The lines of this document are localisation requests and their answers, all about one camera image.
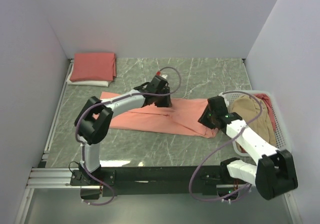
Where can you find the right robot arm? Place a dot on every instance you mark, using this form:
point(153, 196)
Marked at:
point(273, 173)

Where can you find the folded white t-shirt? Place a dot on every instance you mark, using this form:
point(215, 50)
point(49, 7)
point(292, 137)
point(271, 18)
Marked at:
point(96, 83)

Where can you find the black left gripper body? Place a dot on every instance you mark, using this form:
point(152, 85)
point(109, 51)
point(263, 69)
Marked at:
point(162, 101)

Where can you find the white plastic laundry basket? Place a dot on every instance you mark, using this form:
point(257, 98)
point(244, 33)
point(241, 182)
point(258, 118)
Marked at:
point(283, 141)

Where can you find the folded red t-shirt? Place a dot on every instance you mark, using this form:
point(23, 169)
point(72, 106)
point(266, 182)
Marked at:
point(94, 66)

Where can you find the salmon pink t-shirt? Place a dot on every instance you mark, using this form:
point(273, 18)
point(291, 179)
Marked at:
point(180, 119)

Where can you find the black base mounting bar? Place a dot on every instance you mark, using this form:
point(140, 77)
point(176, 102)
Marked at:
point(143, 180)

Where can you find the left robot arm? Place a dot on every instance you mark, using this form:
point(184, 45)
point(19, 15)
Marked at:
point(94, 120)

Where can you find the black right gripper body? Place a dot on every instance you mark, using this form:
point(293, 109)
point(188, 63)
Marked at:
point(207, 118)

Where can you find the dark pink t-shirt in basket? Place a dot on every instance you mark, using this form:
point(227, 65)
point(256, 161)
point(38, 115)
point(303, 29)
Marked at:
point(267, 101)

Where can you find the aluminium frame rail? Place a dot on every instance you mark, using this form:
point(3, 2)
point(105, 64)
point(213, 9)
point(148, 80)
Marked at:
point(53, 177)

